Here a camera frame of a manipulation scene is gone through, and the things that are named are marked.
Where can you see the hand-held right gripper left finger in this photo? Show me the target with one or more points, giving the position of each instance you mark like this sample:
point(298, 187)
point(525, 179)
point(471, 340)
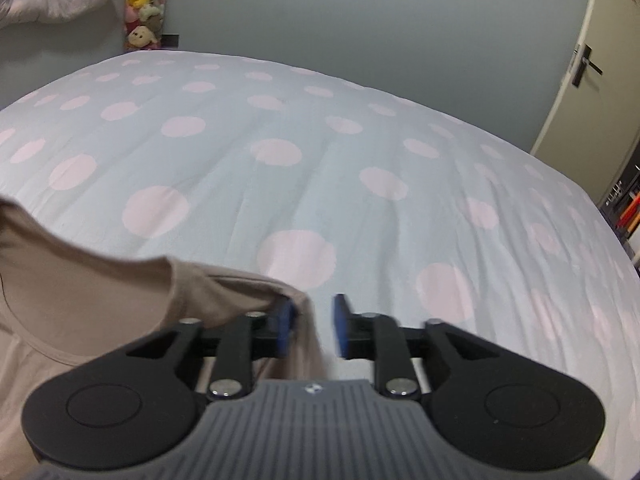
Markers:
point(283, 330)

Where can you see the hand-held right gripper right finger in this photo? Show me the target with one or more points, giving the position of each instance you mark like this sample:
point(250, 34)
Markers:
point(343, 330)

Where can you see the beige shirt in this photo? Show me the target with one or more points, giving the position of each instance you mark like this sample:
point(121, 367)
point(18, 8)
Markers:
point(75, 300)

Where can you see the bookshelf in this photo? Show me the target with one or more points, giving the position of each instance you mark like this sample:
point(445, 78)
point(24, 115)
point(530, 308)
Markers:
point(625, 210)

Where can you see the cream door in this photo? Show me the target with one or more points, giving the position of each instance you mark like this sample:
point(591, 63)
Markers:
point(610, 110)

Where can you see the stack of plush toys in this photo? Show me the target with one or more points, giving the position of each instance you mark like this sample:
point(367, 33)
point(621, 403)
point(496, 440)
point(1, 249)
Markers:
point(145, 5)

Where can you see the black wall socket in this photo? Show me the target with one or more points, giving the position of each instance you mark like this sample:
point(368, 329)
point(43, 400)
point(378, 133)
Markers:
point(170, 41)

